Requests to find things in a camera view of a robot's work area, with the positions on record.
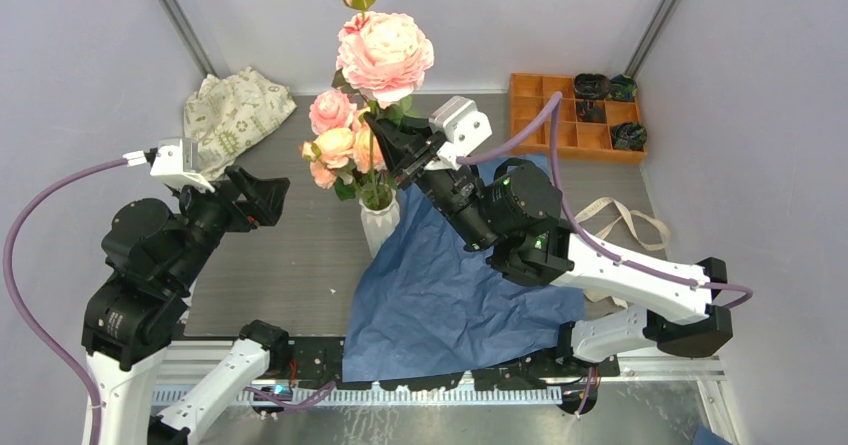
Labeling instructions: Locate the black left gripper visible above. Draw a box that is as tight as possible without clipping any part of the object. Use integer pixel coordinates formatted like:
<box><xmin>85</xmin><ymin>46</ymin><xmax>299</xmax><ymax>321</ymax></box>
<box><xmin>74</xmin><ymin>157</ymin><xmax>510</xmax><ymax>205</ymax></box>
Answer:
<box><xmin>168</xmin><ymin>161</ymin><xmax>290</xmax><ymax>287</ymax></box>

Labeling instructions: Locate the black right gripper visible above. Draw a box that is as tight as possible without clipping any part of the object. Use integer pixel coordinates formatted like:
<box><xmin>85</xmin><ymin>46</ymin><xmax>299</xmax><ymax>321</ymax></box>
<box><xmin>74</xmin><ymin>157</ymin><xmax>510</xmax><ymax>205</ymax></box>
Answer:
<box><xmin>364</xmin><ymin>104</ymin><xmax>499</xmax><ymax>251</ymax></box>

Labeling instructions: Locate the pink flower stem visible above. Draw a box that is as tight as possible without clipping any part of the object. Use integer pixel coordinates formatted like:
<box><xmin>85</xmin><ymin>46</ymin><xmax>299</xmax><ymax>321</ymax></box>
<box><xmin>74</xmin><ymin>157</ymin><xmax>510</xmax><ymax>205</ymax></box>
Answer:
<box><xmin>352</xmin><ymin>108</ymin><xmax>386</xmax><ymax>174</ymax></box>
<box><xmin>308</xmin><ymin>90</ymin><xmax>357</xmax><ymax>136</ymax></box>

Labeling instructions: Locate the pink flower bouquet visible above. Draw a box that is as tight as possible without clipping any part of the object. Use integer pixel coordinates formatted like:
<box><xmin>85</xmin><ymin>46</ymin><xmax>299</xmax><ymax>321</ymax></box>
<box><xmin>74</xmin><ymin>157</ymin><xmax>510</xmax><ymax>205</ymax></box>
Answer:
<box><xmin>335</xmin><ymin>0</ymin><xmax>435</xmax><ymax>210</ymax></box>

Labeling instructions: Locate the blue wrapping paper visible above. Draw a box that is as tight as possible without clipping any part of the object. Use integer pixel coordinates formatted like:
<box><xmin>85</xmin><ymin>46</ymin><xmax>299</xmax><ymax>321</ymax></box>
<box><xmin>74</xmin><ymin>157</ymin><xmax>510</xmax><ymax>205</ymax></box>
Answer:
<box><xmin>342</xmin><ymin>186</ymin><xmax>586</xmax><ymax>382</ymax></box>

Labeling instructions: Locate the beige printed ribbon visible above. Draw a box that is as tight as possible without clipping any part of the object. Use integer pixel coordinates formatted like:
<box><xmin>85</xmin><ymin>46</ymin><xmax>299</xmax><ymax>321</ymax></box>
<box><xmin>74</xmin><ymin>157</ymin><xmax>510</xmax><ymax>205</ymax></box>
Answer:
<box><xmin>570</xmin><ymin>196</ymin><xmax>672</xmax><ymax>311</ymax></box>

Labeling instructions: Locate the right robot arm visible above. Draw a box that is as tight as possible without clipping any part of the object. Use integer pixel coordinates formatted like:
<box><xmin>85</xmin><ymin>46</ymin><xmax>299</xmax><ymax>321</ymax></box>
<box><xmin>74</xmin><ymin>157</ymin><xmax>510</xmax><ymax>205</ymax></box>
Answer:
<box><xmin>365</xmin><ymin>110</ymin><xmax>733</xmax><ymax>376</ymax></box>

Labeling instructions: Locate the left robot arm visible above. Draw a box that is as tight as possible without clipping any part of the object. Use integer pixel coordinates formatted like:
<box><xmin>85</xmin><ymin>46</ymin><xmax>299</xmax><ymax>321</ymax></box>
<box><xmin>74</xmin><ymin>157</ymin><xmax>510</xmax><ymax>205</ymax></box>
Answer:
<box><xmin>82</xmin><ymin>166</ymin><xmax>292</xmax><ymax>444</ymax></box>

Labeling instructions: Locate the white ribbed vase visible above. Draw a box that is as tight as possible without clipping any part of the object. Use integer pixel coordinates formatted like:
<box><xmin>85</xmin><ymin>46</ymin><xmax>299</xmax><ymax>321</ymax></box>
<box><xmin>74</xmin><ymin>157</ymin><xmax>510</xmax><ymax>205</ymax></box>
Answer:
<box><xmin>359</xmin><ymin>191</ymin><xmax>401</xmax><ymax>258</ymax></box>

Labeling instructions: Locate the patterned cream cloth bag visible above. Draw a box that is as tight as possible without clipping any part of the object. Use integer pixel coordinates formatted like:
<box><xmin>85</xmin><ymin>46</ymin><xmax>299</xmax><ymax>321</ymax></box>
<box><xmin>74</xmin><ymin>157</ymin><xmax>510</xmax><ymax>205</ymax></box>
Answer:
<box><xmin>183</xmin><ymin>67</ymin><xmax>296</xmax><ymax>181</ymax></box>

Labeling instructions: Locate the wooden compartment tray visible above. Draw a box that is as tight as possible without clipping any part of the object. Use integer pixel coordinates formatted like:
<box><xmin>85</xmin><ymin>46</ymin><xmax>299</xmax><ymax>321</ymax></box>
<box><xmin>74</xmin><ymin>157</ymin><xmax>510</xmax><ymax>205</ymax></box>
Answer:
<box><xmin>508</xmin><ymin>73</ymin><xmax>647</xmax><ymax>165</ymax></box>

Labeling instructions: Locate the dark rolled fabric item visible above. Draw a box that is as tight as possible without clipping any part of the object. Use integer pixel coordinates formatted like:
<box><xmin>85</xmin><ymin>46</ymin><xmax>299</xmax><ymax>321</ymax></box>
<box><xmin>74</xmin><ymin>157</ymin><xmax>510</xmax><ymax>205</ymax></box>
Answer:
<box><xmin>573</xmin><ymin>73</ymin><xmax>611</xmax><ymax>100</ymax></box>
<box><xmin>607</xmin><ymin>74</ymin><xmax>638</xmax><ymax>102</ymax></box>
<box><xmin>576</xmin><ymin>100</ymin><xmax>607</xmax><ymax>124</ymax></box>
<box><xmin>610</xmin><ymin>122</ymin><xmax>648</xmax><ymax>152</ymax></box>

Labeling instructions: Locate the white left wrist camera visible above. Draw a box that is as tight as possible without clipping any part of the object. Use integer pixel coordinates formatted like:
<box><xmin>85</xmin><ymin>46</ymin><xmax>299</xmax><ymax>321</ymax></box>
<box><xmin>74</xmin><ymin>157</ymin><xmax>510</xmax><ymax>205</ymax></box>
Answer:
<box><xmin>122</xmin><ymin>137</ymin><xmax>215</xmax><ymax>195</ymax></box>

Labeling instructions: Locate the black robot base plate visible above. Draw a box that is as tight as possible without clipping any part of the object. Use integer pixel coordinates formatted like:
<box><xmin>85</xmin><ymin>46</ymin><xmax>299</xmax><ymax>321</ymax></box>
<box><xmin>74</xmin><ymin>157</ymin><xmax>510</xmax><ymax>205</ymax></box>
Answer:
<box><xmin>260</xmin><ymin>336</ymin><xmax>590</xmax><ymax>391</ymax></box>

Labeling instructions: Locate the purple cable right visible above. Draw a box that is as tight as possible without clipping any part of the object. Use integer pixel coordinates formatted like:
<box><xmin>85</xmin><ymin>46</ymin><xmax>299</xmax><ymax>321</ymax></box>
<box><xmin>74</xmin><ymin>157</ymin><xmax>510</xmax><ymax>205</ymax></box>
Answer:
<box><xmin>455</xmin><ymin>91</ymin><xmax>755</xmax><ymax>420</ymax></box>

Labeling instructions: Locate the metal corner rail left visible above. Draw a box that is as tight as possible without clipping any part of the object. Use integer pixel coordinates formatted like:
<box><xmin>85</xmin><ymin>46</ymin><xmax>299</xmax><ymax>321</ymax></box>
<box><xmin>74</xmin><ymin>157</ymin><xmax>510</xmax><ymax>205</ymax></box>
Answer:
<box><xmin>157</xmin><ymin>0</ymin><xmax>217</xmax><ymax>75</ymax></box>

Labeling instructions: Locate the metal corner rail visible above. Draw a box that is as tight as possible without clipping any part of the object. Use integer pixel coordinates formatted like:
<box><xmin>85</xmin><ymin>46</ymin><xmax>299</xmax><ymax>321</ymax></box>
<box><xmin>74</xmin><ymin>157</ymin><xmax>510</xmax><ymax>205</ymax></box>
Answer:
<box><xmin>157</xmin><ymin>0</ymin><xmax>217</xmax><ymax>75</ymax></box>
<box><xmin>624</xmin><ymin>0</ymin><xmax>680</xmax><ymax>78</ymax></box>

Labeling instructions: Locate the metal corner rail right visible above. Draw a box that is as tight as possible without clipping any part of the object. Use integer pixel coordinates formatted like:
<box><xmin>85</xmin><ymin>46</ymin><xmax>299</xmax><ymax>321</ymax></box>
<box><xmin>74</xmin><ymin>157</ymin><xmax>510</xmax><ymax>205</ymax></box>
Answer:
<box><xmin>624</xmin><ymin>0</ymin><xmax>680</xmax><ymax>78</ymax></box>

